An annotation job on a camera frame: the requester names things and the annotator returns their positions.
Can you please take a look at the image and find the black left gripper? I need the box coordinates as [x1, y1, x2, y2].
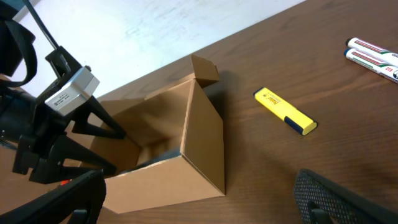
[1, 47, 126, 184]

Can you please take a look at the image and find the white marker black cap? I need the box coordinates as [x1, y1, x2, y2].
[346, 37, 397, 66]

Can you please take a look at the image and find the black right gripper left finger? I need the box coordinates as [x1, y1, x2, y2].
[1, 170, 106, 224]

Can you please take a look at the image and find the yellow highlighter pen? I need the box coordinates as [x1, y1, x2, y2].
[253, 87, 318, 136]

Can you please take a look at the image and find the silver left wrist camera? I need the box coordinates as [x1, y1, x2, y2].
[45, 67, 100, 116]

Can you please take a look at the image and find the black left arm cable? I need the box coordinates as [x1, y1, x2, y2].
[22, 0, 60, 50]

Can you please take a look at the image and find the brown cardboard box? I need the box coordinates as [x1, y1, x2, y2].
[72, 55, 225, 213]

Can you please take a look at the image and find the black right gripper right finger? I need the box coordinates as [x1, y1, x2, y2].
[294, 169, 397, 224]

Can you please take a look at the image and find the white marker blue cap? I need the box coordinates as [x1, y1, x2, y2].
[344, 49, 397, 83]

